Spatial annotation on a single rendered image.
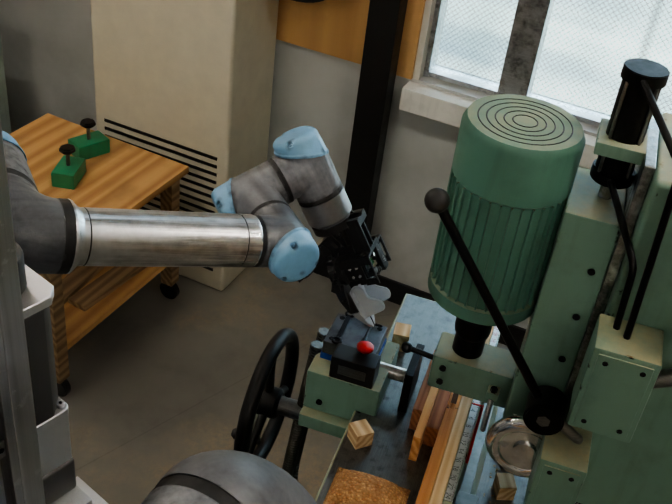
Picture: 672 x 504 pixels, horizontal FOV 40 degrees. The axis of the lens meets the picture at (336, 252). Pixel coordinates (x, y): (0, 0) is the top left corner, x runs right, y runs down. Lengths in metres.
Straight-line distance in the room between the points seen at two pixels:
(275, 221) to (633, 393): 0.54
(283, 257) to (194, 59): 1.70
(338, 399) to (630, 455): 0.50
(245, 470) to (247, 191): 0.64
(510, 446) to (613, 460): 0.16
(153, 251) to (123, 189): 1.67
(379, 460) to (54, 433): 0.73
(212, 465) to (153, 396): 2.13
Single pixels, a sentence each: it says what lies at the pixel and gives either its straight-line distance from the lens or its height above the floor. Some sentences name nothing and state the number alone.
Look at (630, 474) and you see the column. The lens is 1.56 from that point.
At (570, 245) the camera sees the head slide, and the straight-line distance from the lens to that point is 1.36.
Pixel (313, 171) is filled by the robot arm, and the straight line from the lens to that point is 1.43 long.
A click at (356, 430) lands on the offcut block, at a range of 1.61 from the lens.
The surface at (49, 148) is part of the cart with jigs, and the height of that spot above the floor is 0.53.
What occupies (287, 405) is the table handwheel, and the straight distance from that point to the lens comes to 1.78.
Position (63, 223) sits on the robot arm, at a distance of 1.18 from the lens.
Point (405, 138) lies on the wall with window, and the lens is 3.04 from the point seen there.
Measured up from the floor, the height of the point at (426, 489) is 0.94.
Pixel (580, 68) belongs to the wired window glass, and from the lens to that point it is 2.86.
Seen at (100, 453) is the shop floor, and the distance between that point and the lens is 2.81.
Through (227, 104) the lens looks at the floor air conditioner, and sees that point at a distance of 2.93.
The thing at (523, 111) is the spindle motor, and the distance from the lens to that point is 1.38.
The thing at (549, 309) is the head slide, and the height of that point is 1.25.
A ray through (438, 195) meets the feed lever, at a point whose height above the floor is 1.44.
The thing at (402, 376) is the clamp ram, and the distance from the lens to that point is 1.68.
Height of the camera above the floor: 2.10
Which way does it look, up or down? 36 degrees down
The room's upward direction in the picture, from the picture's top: 8 degrees clockwise
